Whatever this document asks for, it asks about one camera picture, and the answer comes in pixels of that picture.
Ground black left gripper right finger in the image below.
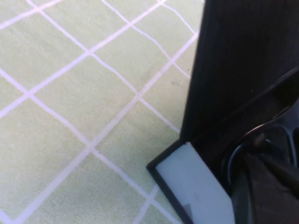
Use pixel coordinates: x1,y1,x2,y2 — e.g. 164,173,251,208
263,153,299,182

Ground black glasses case printed front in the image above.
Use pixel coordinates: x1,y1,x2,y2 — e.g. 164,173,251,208
146,0,299,224

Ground black framed glasses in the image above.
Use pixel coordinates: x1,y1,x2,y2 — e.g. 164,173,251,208
224,100,299,175

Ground green checked tablecloth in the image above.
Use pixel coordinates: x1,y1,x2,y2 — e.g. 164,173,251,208
0,0,204,224

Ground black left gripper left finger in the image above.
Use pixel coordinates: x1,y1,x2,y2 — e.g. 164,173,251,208
230,153,299,224

